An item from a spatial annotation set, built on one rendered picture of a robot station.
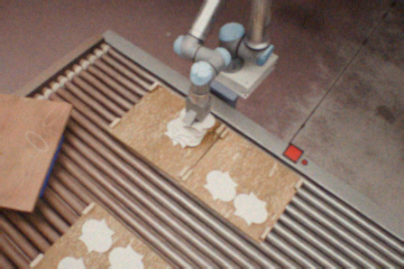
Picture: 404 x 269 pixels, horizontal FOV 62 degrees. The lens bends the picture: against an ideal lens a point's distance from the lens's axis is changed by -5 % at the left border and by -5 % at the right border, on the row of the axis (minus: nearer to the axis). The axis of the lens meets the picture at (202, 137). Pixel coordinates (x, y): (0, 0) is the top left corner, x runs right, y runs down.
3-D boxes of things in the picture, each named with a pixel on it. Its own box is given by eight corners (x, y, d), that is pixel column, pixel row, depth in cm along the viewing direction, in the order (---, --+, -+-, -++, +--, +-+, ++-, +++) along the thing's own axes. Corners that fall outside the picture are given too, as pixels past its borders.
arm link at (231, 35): (226, 37, 179) (228, 16, 167) (249, 48, 175) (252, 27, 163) (213, 51, 174) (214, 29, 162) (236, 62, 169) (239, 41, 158)
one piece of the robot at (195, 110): (176, 98, 132) (176, 123, 146) (196, 110, 130) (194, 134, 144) (195, 79, 138) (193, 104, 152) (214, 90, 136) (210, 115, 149)
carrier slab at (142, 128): (158, 85, 175) (158, 83, 174) (226, 128, 164) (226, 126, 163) (108, 132, 160) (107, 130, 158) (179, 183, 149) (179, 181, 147)
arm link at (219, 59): (208, 39, 135) (191, 55, 130) (233, 51, 131) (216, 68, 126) (208, 54, 141) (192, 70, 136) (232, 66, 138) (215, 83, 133)
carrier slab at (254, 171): (227, 130, 164) (227, 128, 162) (303, 181, 152) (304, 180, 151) (179, 184, 148) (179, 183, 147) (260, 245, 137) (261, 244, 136)
